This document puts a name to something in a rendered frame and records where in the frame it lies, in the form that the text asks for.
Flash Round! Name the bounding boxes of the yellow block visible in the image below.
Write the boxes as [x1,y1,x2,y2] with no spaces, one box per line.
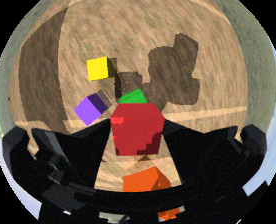
[87,56,113,81]

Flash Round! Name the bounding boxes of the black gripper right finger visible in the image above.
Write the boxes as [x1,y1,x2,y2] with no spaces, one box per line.
[162,117,238,184]

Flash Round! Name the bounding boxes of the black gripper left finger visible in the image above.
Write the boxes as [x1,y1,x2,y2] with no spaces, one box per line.
[32,117,111,188]

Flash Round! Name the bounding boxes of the purple block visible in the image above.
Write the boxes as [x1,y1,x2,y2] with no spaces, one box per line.
[74,93,107,125]

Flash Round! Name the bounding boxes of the green block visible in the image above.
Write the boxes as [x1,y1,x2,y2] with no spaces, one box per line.
[118,89,142,103]
[117,93,147,105]

